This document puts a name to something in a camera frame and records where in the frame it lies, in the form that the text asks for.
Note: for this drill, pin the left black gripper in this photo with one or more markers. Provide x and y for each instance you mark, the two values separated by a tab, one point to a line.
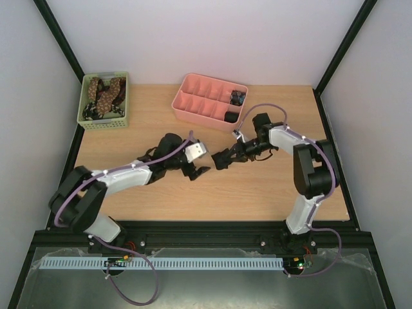
188	171

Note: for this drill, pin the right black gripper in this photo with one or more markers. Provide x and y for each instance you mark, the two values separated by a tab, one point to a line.
234	154

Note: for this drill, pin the black necktie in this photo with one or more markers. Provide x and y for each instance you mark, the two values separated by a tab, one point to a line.
221	160

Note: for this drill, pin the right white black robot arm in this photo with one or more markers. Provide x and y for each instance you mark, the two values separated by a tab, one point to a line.
314	167

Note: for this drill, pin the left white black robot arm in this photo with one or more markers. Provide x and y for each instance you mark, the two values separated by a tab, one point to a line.
77	202

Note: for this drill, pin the rolled black tie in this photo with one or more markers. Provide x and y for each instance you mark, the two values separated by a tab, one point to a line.
231	117

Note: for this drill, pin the pink divided organizer tray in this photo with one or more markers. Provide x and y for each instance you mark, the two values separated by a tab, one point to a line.
204	100

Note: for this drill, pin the rolled dark patterned tie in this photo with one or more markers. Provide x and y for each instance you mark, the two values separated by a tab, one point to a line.
237	98

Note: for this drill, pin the green plastic basket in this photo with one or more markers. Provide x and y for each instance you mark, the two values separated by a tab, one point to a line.
106	123

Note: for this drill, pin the brown patterned necktie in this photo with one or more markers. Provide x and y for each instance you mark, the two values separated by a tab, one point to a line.
114	93

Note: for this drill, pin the dark floral necktie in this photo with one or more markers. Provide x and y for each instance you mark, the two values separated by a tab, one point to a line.
93	111

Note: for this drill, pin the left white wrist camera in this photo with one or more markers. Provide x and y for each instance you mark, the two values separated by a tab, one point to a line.
195	151

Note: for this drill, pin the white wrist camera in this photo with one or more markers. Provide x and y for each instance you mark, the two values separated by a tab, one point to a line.
240	137
195	151

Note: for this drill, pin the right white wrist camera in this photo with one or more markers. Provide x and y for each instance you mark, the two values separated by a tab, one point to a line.
240	137

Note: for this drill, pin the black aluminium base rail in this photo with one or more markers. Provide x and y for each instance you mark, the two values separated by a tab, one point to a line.
266	237

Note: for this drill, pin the grey slotted cable duct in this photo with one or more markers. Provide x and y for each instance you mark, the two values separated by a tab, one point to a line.
162	263

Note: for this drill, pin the left black frame post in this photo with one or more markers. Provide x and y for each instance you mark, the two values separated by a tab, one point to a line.
60	38

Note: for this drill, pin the black frame post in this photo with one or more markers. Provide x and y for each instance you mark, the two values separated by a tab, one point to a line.
60	38
355	27

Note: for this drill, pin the right black frame post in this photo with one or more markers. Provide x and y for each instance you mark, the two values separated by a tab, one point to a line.
355	27

